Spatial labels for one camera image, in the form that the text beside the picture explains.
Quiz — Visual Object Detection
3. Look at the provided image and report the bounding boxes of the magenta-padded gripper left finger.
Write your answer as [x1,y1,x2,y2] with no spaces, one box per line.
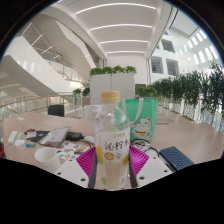
[54,145,100,190]

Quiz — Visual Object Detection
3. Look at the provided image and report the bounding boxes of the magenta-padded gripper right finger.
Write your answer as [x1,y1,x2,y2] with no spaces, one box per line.
[127,144,173,190]

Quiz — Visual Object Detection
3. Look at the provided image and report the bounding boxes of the clear yellow-capped drink bottle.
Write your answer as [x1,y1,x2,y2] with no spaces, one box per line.
[93,90,131,191]

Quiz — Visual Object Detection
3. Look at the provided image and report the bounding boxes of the colourful sticker sheet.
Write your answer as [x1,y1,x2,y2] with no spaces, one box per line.
[55,142,90,159]

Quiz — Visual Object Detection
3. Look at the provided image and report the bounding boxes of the white plug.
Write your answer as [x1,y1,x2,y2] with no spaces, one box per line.
[83,134,96,144]

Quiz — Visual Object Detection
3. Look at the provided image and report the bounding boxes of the black power adapter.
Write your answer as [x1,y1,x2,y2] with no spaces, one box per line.
[65,131,84,142]

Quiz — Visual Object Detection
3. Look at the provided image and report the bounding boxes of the white cup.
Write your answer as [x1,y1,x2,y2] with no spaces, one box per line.
[34,147,63,174]

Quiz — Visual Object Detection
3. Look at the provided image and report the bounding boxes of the grey paper booklet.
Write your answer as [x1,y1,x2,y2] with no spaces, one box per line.
[37,126,72,148]

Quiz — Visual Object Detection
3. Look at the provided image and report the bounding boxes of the green tote bag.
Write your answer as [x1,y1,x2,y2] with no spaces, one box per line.
[118,97,158,143]

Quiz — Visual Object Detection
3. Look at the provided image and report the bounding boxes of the white chair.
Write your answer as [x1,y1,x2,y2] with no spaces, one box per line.
[82,104,101,121]

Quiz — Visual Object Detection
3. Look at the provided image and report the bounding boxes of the clear shaker bottle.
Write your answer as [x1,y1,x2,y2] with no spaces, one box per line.
[91,103,102,125]

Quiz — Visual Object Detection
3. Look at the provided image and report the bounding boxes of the flat black tablet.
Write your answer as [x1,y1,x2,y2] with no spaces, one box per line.
[29,129,51,143]

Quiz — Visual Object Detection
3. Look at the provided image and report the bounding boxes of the black chair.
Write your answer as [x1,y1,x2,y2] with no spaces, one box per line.
[47,104,65,118]

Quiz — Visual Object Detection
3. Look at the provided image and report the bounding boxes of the small white pouch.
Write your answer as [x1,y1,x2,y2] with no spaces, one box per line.
[13,138,26,147]

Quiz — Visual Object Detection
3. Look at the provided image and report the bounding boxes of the green plants in planter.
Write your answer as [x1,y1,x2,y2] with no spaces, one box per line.
[134,85,158,98]

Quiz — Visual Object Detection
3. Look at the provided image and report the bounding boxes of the small potted green plants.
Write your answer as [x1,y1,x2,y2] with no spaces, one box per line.
[72,87,91,98]

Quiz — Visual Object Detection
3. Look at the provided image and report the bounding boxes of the glass balustrade railing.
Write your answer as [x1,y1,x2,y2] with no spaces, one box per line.
[0,93,84,118]

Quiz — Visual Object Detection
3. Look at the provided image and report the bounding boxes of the long white device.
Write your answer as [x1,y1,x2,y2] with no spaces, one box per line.
[7,130,18,145]

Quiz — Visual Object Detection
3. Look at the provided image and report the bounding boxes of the tall white cabinet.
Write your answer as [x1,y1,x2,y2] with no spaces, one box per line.
[89,72,136,106]

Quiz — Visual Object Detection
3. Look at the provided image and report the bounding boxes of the tall green plant hedge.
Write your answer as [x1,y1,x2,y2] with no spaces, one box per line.
[151,61,224,116]

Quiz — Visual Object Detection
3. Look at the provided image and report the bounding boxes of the low green leafy plants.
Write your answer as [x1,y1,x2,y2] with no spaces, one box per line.
[89,65,138,77]

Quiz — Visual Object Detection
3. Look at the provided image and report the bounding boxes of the ceiling light strips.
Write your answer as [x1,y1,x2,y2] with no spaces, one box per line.
[74,2,158,55]

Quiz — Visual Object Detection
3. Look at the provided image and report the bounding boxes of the black cable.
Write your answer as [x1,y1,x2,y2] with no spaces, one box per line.
[129,139,161,158]

